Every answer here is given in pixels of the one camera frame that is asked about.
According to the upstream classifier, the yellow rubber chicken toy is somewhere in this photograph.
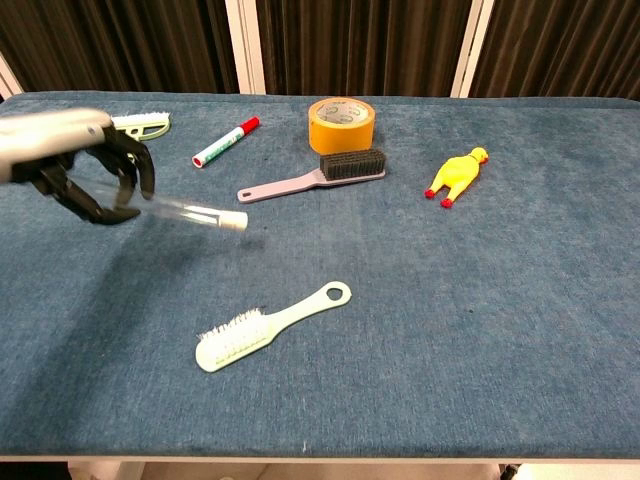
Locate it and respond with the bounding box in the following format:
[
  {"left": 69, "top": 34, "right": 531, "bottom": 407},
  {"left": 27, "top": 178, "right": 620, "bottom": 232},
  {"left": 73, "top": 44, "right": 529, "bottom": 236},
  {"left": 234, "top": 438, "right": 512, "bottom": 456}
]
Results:
[{"left": 424, "top": 146, "right": 490, "bottom": 209}]

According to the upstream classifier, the light green T-shaped brush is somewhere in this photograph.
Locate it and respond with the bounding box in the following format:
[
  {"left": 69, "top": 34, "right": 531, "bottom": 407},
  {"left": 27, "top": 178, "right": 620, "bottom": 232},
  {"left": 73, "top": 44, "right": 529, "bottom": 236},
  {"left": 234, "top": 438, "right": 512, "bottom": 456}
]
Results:
[{"left": 110, "top": 111, "right": 172, "bottom": 162}]

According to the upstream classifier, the blue fabric table cover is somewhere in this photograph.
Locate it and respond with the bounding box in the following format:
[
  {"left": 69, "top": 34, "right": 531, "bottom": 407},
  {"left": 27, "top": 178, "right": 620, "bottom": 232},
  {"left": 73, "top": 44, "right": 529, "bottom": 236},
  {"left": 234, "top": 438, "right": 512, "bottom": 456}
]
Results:
[{"left": 0, "top": 90, "right": 640, "bottom": 459}]

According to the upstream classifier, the dark pleated curtain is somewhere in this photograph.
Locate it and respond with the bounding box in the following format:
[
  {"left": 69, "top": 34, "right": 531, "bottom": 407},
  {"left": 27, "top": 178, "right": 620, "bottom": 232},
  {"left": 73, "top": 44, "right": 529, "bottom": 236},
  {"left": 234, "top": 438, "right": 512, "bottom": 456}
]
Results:
[{"left": 0, "top": 0, "right": 640, "bottom": 100}]

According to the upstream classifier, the orange packing tape roll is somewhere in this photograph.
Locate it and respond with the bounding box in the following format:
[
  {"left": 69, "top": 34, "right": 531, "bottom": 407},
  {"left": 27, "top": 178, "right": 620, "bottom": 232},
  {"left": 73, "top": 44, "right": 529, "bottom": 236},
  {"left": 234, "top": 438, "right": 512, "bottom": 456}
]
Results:
[{"left": 307, "top": 97, "right": 377, "bottom": 156}]

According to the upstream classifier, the transparent tube with white stopper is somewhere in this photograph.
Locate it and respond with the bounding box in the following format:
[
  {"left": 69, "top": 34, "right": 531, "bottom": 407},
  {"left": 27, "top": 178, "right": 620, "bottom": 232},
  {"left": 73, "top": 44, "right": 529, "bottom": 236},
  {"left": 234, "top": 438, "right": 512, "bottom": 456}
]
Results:
[{"left": 74, "top": 172, "right": 250, "bottom": 232}]

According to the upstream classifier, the pale green white-bristled brush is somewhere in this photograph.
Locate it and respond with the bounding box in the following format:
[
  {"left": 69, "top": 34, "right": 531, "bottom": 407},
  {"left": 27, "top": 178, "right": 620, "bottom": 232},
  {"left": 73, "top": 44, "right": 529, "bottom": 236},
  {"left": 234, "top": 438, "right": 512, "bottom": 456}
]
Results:
[{"left": 194, "top": 280, "right": 353, "bottom": 374}]

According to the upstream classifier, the white frame post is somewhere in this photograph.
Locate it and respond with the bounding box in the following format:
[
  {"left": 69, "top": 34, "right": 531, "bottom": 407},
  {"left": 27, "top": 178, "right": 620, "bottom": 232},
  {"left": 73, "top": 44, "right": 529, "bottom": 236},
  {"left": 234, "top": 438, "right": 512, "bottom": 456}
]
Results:
[
  {"left": 224, "top": 0, "right": 267, "bottom": 96},
  {"left": 449, "top": 0, "right": 496, "bottom": 99},
  {"left": 0, "top": 52, "right": 25, "bottom": 102}
]

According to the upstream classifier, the lilac brush with black bristles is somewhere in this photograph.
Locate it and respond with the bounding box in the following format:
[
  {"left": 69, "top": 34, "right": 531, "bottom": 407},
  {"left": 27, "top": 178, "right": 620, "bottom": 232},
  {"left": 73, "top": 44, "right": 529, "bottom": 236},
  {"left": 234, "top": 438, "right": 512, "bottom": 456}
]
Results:
[{"left": 236, "top": 147, "right": 388, "bottom": 205}]

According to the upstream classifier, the left silver and black hand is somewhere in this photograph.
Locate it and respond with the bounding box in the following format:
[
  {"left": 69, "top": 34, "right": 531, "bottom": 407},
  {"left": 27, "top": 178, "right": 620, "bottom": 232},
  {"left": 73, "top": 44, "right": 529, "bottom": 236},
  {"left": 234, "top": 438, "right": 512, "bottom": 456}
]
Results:
[{"left": 0, "top": 107, "right": 157, "bottom": 226}]

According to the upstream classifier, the white marker with red cap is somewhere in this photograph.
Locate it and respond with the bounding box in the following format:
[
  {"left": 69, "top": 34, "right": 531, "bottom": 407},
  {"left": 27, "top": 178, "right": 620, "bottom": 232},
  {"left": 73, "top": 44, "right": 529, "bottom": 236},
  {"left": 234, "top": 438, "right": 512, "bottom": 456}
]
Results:
[{"left": 191, "top": 116, "right": 262, "bottom": 169}]

